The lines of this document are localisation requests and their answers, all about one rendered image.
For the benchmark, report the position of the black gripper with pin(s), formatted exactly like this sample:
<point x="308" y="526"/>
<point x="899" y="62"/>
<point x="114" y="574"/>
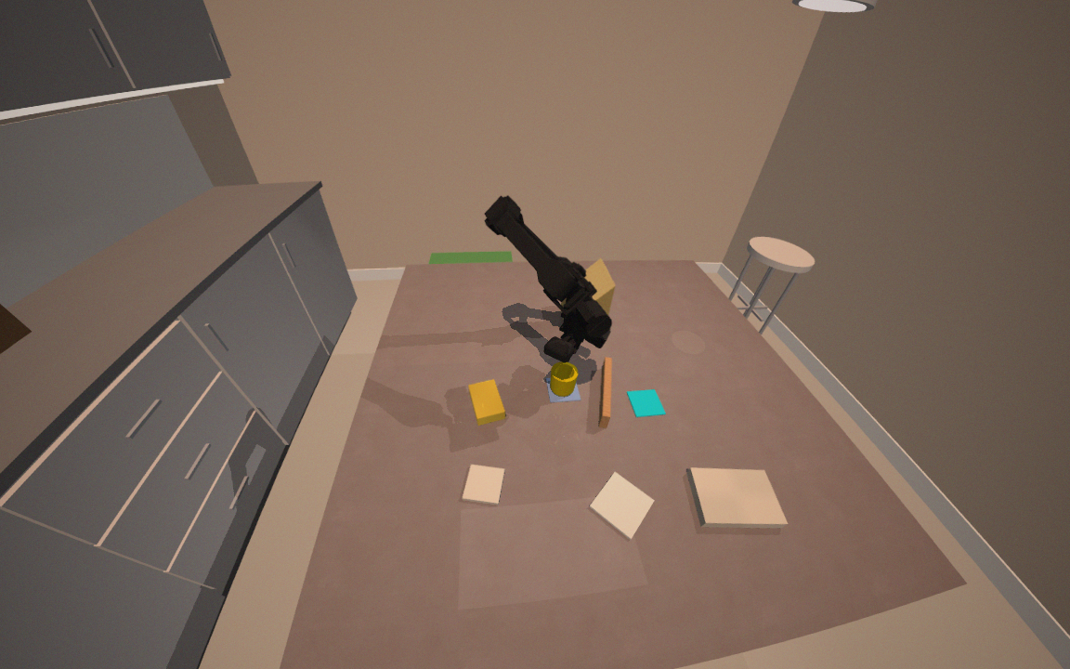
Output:
<point x="563" y="349"/>

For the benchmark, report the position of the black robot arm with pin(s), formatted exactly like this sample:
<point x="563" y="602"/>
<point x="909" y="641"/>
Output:
<point x="559" y="277"/>

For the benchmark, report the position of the yellow cup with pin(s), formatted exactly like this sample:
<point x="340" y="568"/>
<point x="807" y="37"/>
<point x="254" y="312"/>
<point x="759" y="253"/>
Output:
<point x="563" y="378"/>

